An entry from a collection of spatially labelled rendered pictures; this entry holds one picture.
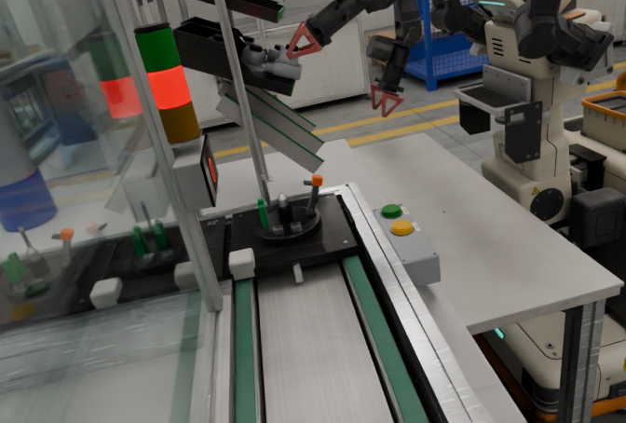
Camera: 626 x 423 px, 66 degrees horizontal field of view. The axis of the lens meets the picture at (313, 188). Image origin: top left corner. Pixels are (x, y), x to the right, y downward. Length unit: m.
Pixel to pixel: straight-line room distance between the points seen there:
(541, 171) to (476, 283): 0.56
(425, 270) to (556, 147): 0.69
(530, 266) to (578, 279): 0.08
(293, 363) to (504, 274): 0.45
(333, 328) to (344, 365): 0.08
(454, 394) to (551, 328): 1.13
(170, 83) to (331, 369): 0.46
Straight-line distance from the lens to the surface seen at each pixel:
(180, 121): 0.68
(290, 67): 1.12
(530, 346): 1.70
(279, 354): 0.79
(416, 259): 0.87
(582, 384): 1.18
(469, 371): 0.82
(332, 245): 0.91
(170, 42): 0.67
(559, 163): 1.48
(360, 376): 0.74
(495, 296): 0.95
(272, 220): 0.99
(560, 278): 1.01
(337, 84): 5.15
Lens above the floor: 1.46
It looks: 25 degrees down
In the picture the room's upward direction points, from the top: 10 degrees counter-clockwise
